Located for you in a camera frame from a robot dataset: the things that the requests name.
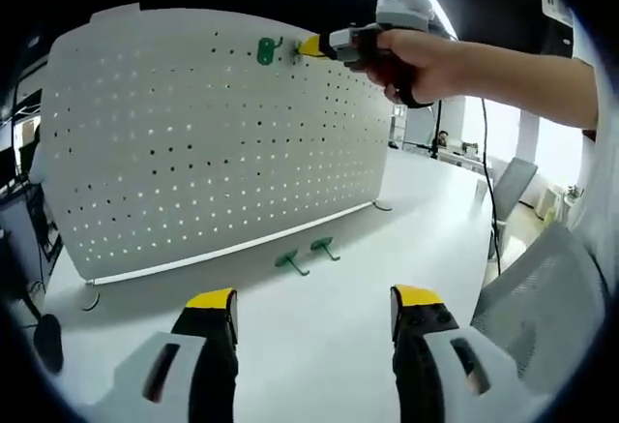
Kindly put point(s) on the black rounded object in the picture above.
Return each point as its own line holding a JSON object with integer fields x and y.
{"x": 48, "y": 345}

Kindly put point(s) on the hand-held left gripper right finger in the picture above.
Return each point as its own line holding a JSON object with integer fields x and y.
{"x": 425, "y": 379}

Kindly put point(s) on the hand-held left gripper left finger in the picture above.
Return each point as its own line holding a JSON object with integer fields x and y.
{"x": 169, "y": 384}

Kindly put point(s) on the grey mesh office chair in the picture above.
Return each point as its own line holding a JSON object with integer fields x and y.
{"x": 541, "y": 297}

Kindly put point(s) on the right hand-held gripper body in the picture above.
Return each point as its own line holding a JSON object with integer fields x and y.
{"x": 403, "y": 11}

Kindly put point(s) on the white perforated mounting plate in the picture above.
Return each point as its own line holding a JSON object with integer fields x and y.
{"x": 217, "y": 152}

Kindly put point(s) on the person's right hand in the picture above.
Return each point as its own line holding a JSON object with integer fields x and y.
{"x": 425, "y": 67}

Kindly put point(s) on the black tripod stand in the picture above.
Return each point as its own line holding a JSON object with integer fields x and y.
{"x": 433, "y": 128}

